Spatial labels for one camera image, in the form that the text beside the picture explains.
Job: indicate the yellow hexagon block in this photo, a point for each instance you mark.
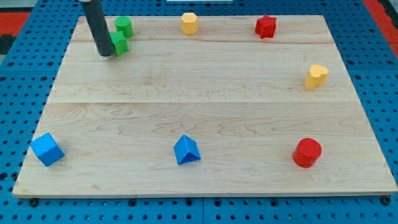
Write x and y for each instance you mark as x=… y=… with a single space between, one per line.
x=189 y=23

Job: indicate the green star block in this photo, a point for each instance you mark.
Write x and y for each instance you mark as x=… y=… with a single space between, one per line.
x=120 y=43

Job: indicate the red star block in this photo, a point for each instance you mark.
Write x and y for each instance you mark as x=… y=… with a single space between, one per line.
x=266 y=27

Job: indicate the light wooden board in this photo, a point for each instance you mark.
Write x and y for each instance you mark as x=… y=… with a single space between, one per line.
x=241 y=98

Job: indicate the blue triangular prism block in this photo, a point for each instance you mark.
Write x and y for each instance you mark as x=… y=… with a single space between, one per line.
x=186 y=150

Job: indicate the red cylinder block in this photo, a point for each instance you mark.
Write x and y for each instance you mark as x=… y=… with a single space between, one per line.
x=307 y=152

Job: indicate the green cylinder block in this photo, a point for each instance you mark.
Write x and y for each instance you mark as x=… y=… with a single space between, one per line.
x=123 y=24

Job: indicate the yellow heart block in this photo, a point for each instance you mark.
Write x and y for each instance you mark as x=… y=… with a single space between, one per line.
x=317 y=75

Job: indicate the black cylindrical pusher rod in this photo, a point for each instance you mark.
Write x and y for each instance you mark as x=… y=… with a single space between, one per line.
x=96 y=20

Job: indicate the blue cube block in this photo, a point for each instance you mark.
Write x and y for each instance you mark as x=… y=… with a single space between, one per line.
x=46 y=149

